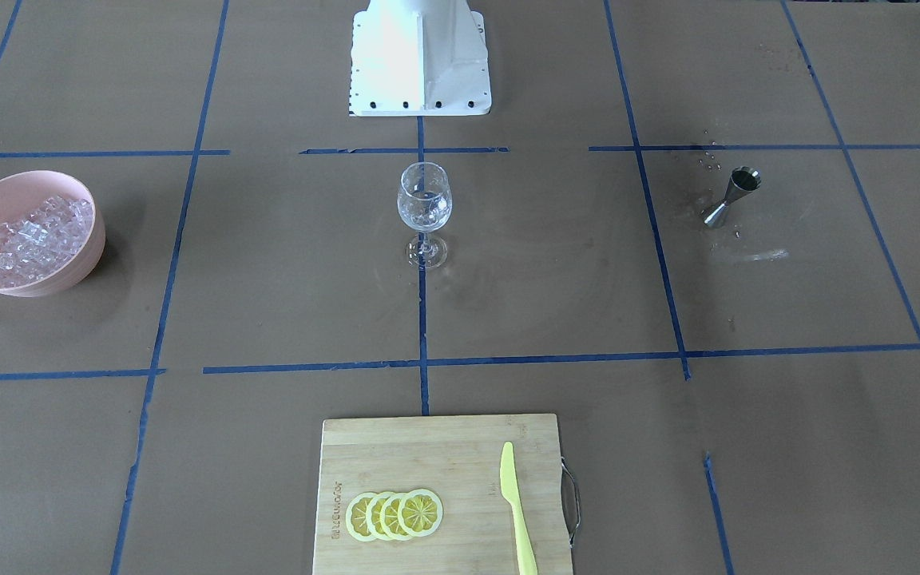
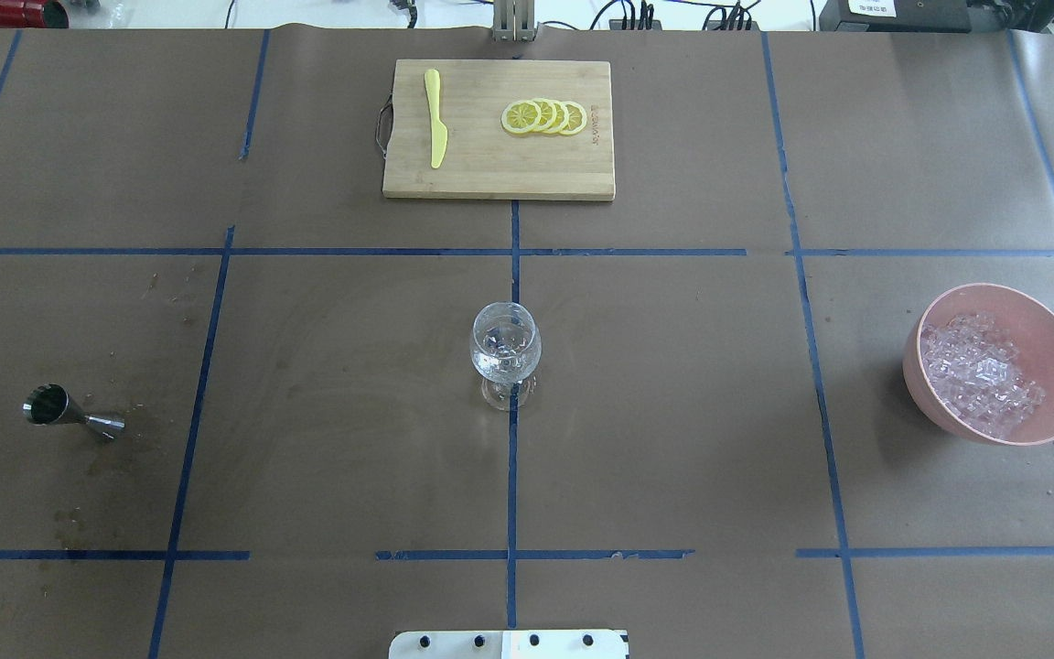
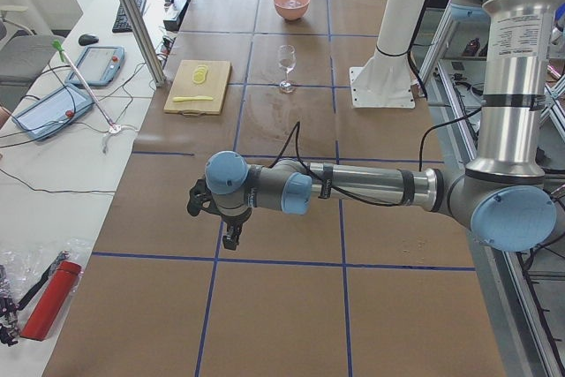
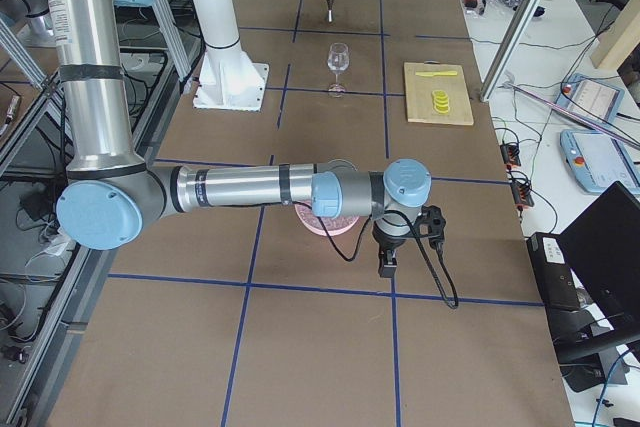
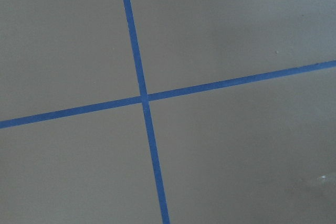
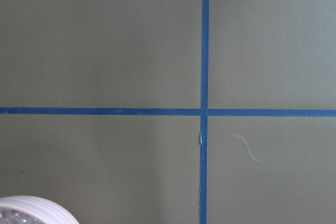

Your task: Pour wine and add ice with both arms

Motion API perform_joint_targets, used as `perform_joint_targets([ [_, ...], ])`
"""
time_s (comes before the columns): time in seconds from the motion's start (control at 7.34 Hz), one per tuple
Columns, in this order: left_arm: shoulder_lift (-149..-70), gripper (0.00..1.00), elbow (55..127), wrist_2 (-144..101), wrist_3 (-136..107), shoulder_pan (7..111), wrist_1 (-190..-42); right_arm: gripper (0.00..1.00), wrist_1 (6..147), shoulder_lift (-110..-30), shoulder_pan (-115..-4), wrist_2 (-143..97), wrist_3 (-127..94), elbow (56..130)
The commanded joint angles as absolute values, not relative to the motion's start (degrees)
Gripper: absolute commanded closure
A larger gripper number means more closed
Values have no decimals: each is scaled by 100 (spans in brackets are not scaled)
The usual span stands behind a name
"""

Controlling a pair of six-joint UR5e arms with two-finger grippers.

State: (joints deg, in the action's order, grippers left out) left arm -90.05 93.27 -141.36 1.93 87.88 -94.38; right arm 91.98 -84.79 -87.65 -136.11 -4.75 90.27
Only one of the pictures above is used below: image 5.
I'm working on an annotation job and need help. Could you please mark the blue tape grid lines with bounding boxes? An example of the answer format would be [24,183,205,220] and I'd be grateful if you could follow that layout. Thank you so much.
[1,0,335,223]

